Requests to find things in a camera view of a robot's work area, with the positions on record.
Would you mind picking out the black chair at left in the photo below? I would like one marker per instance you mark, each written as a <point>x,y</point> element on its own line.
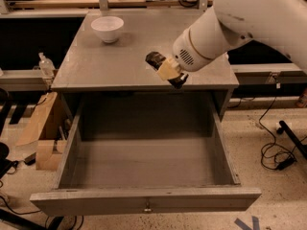
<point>8,157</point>

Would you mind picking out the grey wooden cabinet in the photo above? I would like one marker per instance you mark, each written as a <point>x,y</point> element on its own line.
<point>91,65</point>

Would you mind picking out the brown cardboard pieces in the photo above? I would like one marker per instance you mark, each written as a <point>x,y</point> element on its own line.
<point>43,132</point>

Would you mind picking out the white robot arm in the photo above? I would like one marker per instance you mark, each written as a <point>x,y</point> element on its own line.
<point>230,24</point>

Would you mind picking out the black chair base leg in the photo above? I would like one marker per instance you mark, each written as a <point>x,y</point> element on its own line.
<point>302,148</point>

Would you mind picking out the white ceramic bowl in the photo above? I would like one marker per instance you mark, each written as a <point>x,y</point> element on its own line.
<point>107,28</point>

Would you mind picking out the clear sanitizer pump bottle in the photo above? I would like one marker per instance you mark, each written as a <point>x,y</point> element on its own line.
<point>46,65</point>

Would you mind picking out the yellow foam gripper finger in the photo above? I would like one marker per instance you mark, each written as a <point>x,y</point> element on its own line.
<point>169,69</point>

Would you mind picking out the small metal drawer knob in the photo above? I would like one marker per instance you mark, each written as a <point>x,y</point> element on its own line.
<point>147,209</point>

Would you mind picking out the open grey wooden drawer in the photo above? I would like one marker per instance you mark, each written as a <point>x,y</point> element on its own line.
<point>119,157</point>

